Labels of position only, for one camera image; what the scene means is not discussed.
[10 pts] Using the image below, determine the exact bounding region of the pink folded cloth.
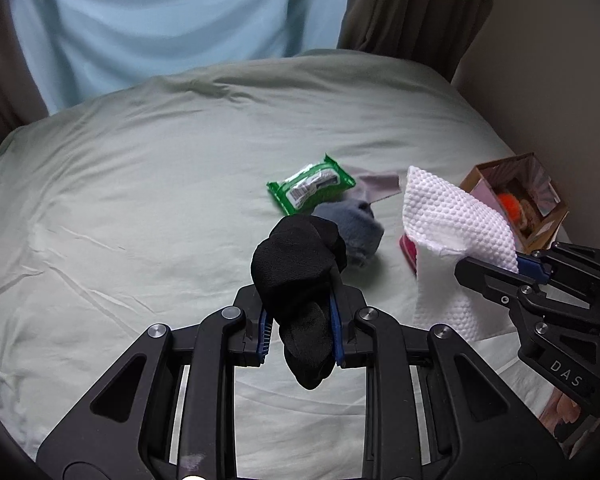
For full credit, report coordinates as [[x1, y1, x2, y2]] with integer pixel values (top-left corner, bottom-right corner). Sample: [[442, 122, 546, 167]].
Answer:
[[399, 234, 417, 274]]

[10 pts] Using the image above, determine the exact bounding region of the pale green bed sheet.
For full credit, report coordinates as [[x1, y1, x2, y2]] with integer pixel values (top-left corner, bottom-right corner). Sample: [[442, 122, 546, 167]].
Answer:
[[0, 51, 512, 479]]

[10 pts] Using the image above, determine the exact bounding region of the white paper towel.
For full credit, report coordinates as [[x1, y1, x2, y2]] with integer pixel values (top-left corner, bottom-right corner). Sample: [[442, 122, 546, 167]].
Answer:
[[402, 166, 518, 342]]

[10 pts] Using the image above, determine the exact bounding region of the cardboard box with pink lining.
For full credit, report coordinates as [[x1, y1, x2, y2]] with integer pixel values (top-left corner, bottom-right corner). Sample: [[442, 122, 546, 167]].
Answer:
[[460, 153, 569, 254]]

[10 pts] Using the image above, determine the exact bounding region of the green wet wipes pack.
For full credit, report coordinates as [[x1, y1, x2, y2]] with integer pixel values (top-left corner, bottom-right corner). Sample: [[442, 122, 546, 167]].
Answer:
[[266, 154, 356, 216]]

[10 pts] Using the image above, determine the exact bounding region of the person's right hand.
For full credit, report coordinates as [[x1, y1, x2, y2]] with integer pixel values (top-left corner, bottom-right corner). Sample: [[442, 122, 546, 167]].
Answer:
[[539, 388, 581, 443]]

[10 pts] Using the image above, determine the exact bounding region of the grey rolled sock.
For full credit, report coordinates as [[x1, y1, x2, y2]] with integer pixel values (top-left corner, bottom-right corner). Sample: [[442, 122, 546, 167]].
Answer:
[[312, 198, 385, 268]]

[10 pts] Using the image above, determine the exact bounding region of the black sock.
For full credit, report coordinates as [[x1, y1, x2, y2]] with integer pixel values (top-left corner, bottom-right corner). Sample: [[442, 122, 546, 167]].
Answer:
[[251, 214, 348, 390]]

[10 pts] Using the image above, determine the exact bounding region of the brown curtain right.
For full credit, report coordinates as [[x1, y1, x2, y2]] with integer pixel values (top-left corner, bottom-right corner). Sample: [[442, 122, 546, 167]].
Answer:
[[338, 0, 493, 80]]

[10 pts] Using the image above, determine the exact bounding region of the brown plush toy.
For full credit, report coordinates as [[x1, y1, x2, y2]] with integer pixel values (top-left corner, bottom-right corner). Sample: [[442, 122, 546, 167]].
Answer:
[[516, 198, 542, 236]]

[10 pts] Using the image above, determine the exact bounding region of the light blue sheer curtain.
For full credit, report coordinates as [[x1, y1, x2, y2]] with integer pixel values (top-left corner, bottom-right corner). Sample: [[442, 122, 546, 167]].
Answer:
[[9, 0, 347, 113]]

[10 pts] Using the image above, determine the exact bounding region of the light purple cloth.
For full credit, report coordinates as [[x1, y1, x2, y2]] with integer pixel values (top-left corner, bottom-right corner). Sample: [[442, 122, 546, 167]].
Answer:
[[349, 172, 401, 204]]

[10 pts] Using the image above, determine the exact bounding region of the orange pompom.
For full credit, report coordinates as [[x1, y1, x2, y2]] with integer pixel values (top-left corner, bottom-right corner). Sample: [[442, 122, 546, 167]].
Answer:
[[496, 192, 524, 222]]

